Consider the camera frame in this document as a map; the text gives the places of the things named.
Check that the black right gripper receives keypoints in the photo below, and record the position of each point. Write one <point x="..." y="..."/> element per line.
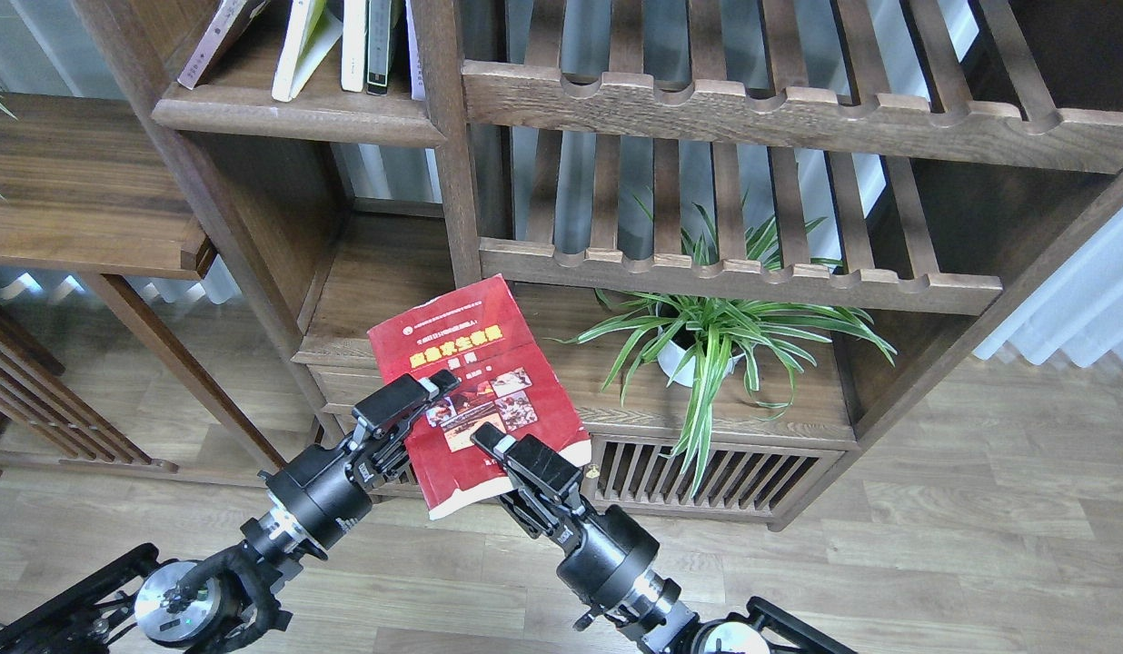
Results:
<point x="607" y="555"/>

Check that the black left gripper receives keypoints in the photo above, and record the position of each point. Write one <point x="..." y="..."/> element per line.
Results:
<point x="322" y="494"/>

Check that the red cover book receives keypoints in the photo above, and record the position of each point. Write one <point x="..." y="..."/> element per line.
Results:
<point x="479" y="334"/>

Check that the yellow green cover book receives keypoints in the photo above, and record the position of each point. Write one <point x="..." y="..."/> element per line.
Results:
<point x="311" y="33"/>

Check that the dark maroon cover book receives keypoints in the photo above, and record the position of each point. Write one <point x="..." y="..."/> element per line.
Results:
<point x="229" y="22"/>

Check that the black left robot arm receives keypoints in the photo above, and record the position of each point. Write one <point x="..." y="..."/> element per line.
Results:
<point x="228" y="601"/>

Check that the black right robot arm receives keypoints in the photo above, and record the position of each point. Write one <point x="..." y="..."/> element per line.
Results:
<point x="764" y="628"/>

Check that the green spider plant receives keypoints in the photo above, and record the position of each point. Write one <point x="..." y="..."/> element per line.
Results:
<point x="712" y="331"/>

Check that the dark wooden bookshelf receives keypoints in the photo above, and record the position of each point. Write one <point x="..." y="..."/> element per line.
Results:
<point x="929" y="163"/>

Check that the dark green upright book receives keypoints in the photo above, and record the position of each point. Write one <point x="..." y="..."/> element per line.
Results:
<point x="382" y="19"/>

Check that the white upright book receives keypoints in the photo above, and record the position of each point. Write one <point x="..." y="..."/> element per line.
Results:
<point x="353" y="52"/>

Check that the wooden slatted rack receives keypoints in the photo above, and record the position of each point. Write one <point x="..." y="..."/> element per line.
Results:
<point x="32" y="394"/>

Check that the wooden side table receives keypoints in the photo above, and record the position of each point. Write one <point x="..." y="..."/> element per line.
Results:
<point x="87" y="205"/>

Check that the white curtain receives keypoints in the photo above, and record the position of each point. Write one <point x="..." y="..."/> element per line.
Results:
<point x="1076" y="314"/>

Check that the white book behind post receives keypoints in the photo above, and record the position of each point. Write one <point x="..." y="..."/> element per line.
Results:
<point x="418" y="90"/>

